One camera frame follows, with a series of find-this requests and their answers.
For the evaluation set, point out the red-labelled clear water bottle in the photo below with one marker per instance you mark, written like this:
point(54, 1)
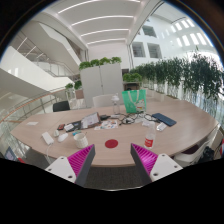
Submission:
point(150, 136)

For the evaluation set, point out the black notebook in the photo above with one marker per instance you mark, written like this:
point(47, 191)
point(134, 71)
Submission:
point(76, 126)

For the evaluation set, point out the glass planters with green plants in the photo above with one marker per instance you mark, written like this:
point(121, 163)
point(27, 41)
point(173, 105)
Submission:
point(69, 87)

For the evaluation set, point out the colourful sticker sheet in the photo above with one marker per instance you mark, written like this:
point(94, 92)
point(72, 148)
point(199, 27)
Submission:
point(107, 125)

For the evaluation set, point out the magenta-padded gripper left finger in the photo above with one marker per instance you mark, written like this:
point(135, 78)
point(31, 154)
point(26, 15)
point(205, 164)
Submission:
point(58, 166)

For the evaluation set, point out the white cabinet with plants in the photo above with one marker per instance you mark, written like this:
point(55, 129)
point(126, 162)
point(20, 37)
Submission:
point(101, 83)

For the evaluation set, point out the white computer mouse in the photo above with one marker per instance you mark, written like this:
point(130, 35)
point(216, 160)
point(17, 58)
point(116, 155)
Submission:
point(62, 137)

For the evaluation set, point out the green tote bag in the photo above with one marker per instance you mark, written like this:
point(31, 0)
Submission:
point(134, 100)

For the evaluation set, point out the clear plastic packet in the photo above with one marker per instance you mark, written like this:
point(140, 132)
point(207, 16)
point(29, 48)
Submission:
point(161, 126)
point(146, 122)

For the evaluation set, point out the small black box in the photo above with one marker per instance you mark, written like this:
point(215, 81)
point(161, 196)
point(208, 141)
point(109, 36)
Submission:
point(104, 117)

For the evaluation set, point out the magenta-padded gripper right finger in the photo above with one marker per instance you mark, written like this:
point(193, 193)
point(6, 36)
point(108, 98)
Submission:
point(165, 166)

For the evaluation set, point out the white paper slip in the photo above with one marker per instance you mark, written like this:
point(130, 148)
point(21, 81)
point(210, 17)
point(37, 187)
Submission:
point(32, 123)

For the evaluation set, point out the black chair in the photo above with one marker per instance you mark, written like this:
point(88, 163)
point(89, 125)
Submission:
point(61, 106)

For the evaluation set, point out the row of green hedge plants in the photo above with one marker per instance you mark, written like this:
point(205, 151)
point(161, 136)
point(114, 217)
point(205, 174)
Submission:
point(186, 76)

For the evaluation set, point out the small teal item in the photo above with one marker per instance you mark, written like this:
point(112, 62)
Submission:
point(76, 133)

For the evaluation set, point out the flat round red coaster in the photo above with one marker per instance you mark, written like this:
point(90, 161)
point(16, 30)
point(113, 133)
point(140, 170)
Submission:
point(111, 143)

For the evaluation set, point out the small red-black device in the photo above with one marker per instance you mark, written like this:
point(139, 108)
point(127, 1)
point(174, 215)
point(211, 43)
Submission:
point(60, 126)

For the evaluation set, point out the white chair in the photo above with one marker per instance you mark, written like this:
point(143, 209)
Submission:
point(182, 159)
point(103, 100)

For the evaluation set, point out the white card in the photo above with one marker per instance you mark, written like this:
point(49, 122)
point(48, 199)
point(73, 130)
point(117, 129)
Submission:
point(69, 127)

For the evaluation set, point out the white power bank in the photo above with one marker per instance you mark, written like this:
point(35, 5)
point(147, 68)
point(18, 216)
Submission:
point(47, 138)

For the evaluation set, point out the small white charger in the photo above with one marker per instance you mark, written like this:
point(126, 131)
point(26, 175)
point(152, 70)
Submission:
point(115, 116)

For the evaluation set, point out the small white case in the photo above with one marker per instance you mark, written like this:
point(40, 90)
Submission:
point(56, 133)

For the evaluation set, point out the ceiling strip lights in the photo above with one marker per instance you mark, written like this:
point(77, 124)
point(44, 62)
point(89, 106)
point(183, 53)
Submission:
point(103, 31)

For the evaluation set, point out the tall clear white-capped bottle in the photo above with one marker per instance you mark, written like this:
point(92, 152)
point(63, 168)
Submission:
point(115, 104)

